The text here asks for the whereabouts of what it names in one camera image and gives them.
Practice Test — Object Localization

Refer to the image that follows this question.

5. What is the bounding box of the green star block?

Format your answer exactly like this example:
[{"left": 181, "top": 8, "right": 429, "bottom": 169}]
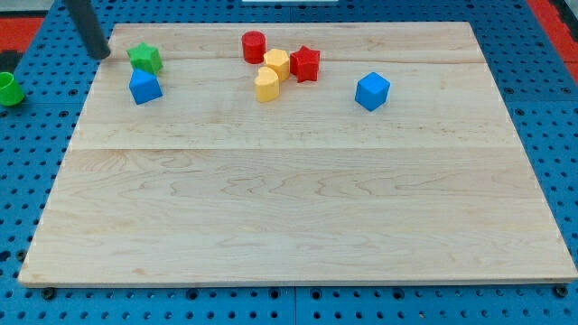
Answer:
[{"left": 126, "top": 42, "right": 163, "bottom": 75}]

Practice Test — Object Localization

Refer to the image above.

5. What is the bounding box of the yellow heart block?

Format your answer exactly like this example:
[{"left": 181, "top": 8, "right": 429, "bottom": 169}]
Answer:
[{"left": 254, "top": 67, "right": 280, "bottom": 102}]

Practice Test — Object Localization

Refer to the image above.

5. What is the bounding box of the green cylinder block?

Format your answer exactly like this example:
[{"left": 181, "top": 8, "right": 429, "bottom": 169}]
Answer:
[{"left": 0, "top": 72, "right": 24, "bottom": 107}]

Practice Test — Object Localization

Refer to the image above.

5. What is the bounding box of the red star block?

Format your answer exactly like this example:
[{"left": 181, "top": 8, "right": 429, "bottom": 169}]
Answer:
[{"left": 290, "top": 46, "right": 321, "bottom": 83}]

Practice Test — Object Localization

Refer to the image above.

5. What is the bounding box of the red cylinder block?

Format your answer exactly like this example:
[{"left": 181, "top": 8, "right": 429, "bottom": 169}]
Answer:
[{"left": 241, "top": 31, "right": 266, "bottom": 64}]

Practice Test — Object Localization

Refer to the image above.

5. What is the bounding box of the light wooden board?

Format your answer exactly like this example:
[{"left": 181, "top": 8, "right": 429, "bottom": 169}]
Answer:
[{"left": 18, "top": 22, "right": 577, "bottom": 288}]

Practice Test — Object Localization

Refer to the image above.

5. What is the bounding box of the yellow hexagon block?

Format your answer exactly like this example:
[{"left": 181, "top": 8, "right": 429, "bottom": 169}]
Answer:
[{"left": 264, "top": 49, "right": 290, "bottom": 81}]

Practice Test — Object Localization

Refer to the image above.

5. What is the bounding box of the blue pentagon block left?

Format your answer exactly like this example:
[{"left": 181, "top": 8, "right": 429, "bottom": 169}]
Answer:
[{"left": 128, "top": 69, "right": 163, "bottom": 105}]

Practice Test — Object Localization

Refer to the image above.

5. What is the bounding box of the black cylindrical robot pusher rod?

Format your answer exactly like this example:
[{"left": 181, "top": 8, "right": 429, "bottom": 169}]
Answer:
[{"left": 63, "top": 0, "right": 111, "bottom": 60}]

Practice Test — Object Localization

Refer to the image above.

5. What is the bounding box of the blue cube block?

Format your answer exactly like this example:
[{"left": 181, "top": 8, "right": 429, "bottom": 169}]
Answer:
[{"left": 354, "top": 72, "right": 391, "bottom": 111}]

